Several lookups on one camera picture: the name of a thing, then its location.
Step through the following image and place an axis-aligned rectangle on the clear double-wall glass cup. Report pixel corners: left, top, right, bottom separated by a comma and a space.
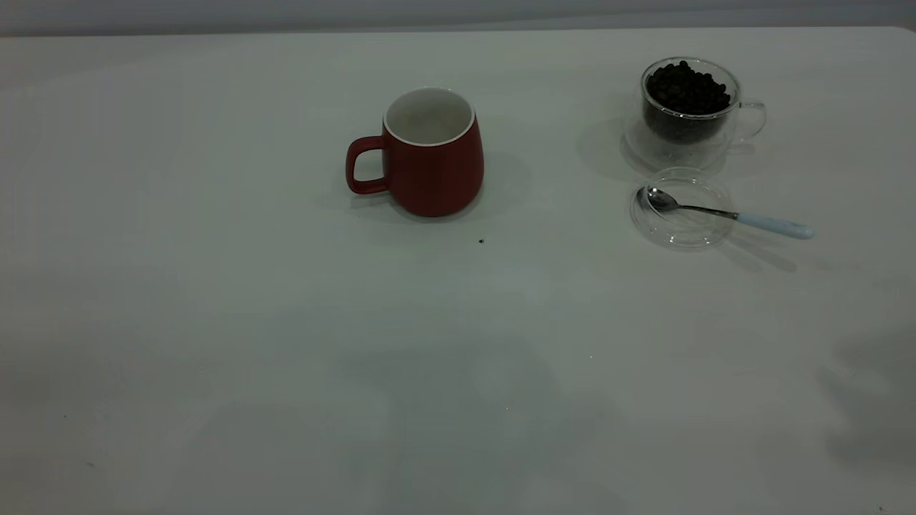
624, 57, 768, 174

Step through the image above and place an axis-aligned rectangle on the coffee bean pile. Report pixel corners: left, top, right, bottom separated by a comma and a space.
646, 61, 732, 144

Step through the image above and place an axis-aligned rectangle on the metal spoon pale blue handle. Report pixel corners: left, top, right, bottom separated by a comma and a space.
646, 187, 817, 240

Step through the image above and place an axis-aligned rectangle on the clear glass saucer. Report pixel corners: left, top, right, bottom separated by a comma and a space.
630, 167, 738, 249

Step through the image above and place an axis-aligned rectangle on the red ceramic mug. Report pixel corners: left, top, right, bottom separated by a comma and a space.
346, 87, 484, 217

